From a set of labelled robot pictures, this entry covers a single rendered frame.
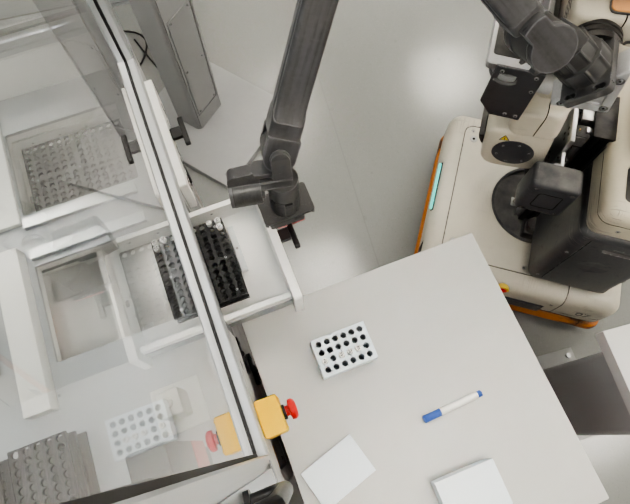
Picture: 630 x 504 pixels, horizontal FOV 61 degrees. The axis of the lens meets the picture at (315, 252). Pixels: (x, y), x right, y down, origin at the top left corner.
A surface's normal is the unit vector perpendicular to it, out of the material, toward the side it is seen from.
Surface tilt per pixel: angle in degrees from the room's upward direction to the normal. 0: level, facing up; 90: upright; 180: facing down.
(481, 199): 0
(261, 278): 0
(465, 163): 0
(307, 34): 59
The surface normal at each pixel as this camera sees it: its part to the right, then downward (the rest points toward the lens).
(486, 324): 0.00, -0.33
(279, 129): 0.11, 0.64
